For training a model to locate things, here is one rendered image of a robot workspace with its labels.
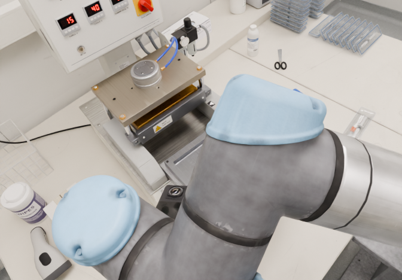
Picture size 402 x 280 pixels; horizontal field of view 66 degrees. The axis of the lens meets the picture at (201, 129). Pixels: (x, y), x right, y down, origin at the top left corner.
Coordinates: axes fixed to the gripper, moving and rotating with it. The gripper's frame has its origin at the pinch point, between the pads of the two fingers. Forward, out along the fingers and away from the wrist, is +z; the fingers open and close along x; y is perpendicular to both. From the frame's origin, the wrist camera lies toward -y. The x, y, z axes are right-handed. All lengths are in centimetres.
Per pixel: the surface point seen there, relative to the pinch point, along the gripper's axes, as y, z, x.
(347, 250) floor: -28, 117, 51
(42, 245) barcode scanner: -1, 24, -49
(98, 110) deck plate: -45, 20, -44
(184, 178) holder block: -19.8, 11.8, -7.0
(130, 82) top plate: -43.0, 2.2, -24.7
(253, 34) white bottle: -97, 35, 4
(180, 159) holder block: -25.9, 13.7, -9.6
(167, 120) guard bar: -35.3, 9.3, -14.1
